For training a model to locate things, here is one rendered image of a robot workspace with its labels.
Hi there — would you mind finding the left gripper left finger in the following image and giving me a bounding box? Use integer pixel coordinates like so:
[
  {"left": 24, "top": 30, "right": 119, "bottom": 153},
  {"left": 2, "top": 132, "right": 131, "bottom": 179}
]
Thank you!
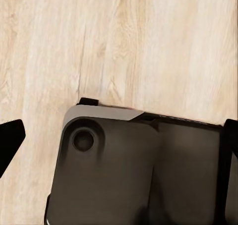
[{"left": 0, "top": 119, "right": 26, "bottom": 178}]

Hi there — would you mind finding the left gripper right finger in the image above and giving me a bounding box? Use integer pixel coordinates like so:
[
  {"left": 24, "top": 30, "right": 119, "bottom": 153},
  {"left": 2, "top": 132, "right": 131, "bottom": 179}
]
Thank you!
[{"left": 222, "top": 119, "right": 238, "bottom": 159}]

